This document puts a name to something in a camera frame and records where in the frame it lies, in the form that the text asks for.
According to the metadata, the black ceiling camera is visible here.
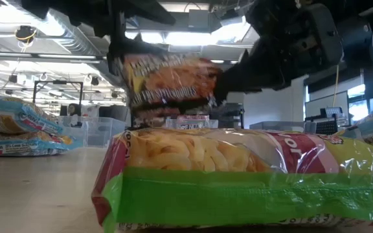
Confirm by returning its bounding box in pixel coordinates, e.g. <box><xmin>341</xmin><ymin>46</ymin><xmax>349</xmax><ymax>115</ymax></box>
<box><xmin>14</xmin><ymin>25</ymin><xmax>38</xmax><ymax>45</ymax></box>

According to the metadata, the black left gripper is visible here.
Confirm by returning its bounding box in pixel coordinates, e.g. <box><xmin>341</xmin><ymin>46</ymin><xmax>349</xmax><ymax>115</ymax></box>
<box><xmin>106</xmin><ymin>0</ymin><xmax>177</xmax><ymax>77</ymax></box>

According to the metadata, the green lime chili ramen packet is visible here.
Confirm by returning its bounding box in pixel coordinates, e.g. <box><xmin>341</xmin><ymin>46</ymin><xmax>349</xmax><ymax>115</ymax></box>
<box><xmin>91</xmin><ymin>127</ymin><xmax>373</xmax><ymax>233</ymax></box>

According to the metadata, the glass window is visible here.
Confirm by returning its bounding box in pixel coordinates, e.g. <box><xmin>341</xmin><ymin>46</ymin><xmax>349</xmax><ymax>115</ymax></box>
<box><xmin>348</xmin><ymin>84</ymin><xmax>373</xmax><ymax>127</ymax></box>

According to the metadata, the grey ceiling vent box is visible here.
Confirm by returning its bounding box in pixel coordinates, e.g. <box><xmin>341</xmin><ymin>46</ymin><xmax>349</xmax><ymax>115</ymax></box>
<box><xmin>188</xmin><ymin>8</ymin><xmax>212</xmax><ymax>32</ymax></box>

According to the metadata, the white partition panel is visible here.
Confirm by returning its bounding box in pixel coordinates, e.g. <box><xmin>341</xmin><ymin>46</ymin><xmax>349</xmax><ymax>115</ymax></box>
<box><xmin>304</xmin><ymin>91</ymin><xmax>349</xmax><ymax>118</ymax></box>

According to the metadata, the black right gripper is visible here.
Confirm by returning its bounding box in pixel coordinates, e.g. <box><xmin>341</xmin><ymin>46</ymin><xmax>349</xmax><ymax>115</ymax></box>
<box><xmin>214</xmin><ymin>0</ymin><xmax>345</xmax><ymax>102</ymax></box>

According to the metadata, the black perforated desk organizer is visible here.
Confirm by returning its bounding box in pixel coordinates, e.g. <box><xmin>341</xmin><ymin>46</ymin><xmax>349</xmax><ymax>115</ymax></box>
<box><xmin>315</xmin><ymin>120</ymin><xmax>339</xmax><ymax>135</ymax></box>

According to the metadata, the black camera stand arch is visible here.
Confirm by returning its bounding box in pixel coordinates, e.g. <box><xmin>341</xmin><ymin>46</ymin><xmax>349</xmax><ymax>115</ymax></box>
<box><xmin>32</xmin><ymin>80</ymin><xmax>84</xmax><ymax>113</ymax></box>

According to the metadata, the person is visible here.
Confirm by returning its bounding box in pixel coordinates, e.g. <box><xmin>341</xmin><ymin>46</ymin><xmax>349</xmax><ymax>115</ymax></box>
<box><xmin>66</xmin><ymin>102</ymin><xmax>83</xmax><ymax>128</ymax></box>

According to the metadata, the black desk phone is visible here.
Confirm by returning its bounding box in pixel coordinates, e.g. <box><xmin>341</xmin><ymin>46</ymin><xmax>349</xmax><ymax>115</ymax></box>
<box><xmin>320</xmin><ymin>106</ymin><xmax>342</xmax><ymax>119</ymax></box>

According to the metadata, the yellow hanging cable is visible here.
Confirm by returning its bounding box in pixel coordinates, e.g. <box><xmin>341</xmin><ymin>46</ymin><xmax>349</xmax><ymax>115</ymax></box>
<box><xmin>333</xmin><ymin>64</ymin><xmax>340</xmax><ymax>107</ymax></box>

